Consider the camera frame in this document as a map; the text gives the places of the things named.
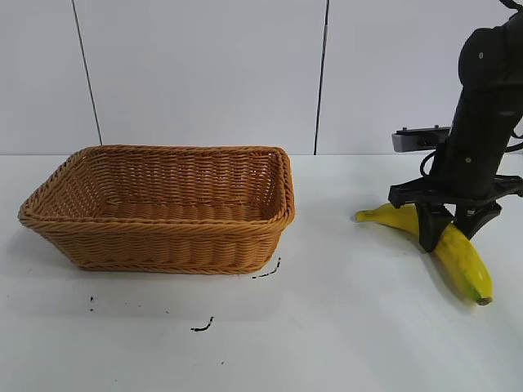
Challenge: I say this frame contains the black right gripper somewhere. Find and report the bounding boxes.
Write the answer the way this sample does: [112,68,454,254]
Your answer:
[387,86,523,253]

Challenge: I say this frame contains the yellow banana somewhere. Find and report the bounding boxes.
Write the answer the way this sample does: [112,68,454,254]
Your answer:
[354,203,494,306]

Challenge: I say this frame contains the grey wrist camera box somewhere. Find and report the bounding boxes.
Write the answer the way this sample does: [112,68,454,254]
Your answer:
[391,126,453,154]

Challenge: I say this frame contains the black camera cable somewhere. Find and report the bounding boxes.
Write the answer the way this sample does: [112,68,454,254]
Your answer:
[419,149,441,177]

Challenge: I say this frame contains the brown woven wicker basket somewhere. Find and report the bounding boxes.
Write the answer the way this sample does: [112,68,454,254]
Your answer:
[17,143,296,275]

